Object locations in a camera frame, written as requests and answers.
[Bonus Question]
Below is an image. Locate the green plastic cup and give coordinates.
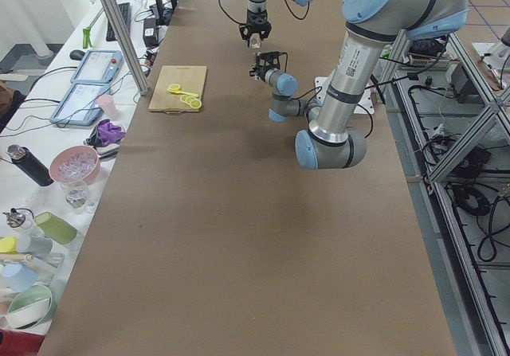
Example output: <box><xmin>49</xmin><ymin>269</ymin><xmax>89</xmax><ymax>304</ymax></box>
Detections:
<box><xmin>34</xmin><ymin>212</ymin><xmax>77</xmax><ymax>245</ymax></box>

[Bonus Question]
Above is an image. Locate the aluminium frame post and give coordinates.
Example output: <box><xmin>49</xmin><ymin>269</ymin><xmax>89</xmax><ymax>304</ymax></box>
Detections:
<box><xmin>101</xmin><ymin>0</ymin><xmax>148</xmax><ymax>96</ymax></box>

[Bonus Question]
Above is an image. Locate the lemon slice near handle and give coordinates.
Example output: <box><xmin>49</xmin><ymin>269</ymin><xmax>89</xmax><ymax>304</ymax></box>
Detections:
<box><xmin>180</xmin><ymin>95</ymin><xmax>202</xmax><ymax>110</ymax></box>

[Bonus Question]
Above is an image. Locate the wine glass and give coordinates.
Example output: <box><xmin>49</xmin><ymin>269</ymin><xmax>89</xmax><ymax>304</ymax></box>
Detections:
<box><xmin>61</xmin><ymin>181</ymin><xmax>89</xmax><ymax>209</ymax></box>

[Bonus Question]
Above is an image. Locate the green handled grabber tool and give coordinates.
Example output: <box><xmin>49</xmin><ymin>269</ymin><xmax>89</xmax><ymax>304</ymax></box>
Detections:
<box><xmin>82</xmin><ymin>0</ymin><xmax>104</xmax><ymax>49</ymax></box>

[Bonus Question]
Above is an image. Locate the yellow plastic cup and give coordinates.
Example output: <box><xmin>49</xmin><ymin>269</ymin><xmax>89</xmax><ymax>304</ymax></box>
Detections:
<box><xmin>0</xmin><ymin>237</ymin><xmax>18</xmax><ymax>254</ymax></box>

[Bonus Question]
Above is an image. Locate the teach pendant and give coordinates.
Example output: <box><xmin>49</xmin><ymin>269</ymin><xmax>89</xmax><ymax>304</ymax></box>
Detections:
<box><xmin>49</xmin><ymin>83</ymin><xmax>111</xmax><ymax>127</ymax></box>
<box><xmin>71</xmin><ymin>49</ymin><xmax>124</xmax><ymax>84</ymax></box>

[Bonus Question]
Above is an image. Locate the black water bottle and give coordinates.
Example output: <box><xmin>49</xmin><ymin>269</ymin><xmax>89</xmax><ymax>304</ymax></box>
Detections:
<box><xmin>6</xmin><ymin>144</ymin><xmax>53</xmax><ymax>186</ymax></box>

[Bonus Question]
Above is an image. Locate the upper teach pendant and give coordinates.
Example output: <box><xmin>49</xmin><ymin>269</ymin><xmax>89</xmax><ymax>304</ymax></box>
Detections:
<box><xmin>71</xmin><ymin>49</ymin><xmax>124</xmax><ymax>84</ymax></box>

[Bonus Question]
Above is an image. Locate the computer mouse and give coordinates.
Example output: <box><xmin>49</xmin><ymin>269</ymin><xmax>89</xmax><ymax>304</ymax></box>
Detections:
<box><xmin>69</xmin><ymin>49</ymin><xmax>85</xmax><ymax>61</ymax></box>

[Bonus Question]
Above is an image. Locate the purple cloth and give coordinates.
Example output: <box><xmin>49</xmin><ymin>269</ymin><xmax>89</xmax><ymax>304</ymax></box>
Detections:
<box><xmin>96</xmin><ymin>119</ymin><xmax>126</xmax><ymax>146</ymax></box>

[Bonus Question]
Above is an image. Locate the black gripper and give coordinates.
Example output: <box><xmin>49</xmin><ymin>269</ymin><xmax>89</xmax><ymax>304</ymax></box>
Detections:
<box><xmin>238</xmin><ymin>10</ymin><xmax>272</xmax><ymax>47</ymax></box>
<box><xmin>249</xmin><ymin>64</ymin><xmax>271</xmax><ymax>82</ymax></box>

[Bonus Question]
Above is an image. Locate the glass syrup dispenser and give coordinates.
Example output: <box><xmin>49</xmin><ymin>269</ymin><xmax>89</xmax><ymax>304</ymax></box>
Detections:
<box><xmin>2</xmin><ymin>208</ymin><xmax>33</xmax><ymax>230</ymax></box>

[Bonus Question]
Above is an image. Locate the lower teach pendant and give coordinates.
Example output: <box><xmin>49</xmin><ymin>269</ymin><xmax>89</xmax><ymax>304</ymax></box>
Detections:
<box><xmin>49</xmin><ymin>83</ymin><xmax>111</xmax><ymax>127</ymax></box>

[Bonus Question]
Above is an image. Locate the light green bowl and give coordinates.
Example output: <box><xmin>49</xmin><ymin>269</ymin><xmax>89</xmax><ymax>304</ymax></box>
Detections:
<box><xmin>6</xmin><ymin>285</ymin><xmax>55</xmax><ymax>329</ymax></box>

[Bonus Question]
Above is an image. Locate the black power box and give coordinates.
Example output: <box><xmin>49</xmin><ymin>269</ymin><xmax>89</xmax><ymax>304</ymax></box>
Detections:
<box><xmin>143</xmin><ymin>18</ymin><xmax>159</xmax><ymax>48</ymax></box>

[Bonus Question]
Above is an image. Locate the yellow plastic spoon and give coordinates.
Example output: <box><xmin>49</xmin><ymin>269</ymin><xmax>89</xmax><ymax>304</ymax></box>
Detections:
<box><xmin>178</xmin><ymin>84</ymin><xmax>198</xmax><ymax>97</ymax></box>

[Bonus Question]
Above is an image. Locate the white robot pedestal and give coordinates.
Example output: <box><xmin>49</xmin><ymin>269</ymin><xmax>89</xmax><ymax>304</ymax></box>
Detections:
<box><xmin>314</xmin><ymin>76</ymin><xmax>375</xmax><ymax>115</ymax></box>

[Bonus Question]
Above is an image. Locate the pink bowl with ice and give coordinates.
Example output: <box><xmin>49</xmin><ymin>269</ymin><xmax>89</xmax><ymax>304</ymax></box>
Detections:
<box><xmin>49</xmin><ymin>145</ymin><xmax>100</xmax><ymax>185</ymax></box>

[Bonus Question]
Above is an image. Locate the pink plastic cup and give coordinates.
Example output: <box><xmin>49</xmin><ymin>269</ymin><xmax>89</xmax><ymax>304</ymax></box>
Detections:
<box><xmin>96</xmin><ymin>94</ymin><xmax>119</xmax><ymax>118</ymax></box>

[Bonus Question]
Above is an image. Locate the black keyboard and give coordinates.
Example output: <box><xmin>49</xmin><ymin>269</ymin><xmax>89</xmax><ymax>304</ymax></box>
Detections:
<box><xmin>105</xmin><ymin>2</ymin><xmax>132</xmax><ymax>41</ymax></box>

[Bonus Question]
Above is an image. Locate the clear glass measuring cup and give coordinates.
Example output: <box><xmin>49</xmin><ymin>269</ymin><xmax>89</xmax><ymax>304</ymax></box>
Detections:
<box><xmin>249</xmin><ymin>33</ymin><xmax>261</xmax><ymax>49</ymax></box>

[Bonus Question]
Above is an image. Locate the bamboo cutting board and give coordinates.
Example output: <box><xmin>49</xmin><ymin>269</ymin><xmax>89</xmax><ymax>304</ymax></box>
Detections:
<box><xmin>148</xmin><ymin>65</ymin><xmax>207</xmax><ymax>114</ymax></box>

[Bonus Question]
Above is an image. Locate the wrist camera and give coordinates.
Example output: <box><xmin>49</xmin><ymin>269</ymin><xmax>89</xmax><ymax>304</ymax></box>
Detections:
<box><xmin>256</xmin><ymin>51</ymin><xmax>286</xmax><ymax>68</ymax></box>

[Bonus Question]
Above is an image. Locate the blue plastic cup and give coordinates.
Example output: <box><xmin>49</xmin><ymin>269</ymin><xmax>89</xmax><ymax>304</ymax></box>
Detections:
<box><xmin>1</xmin><ymin>262</ymin><xmax>38</xmax><ymax>292</ymax></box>

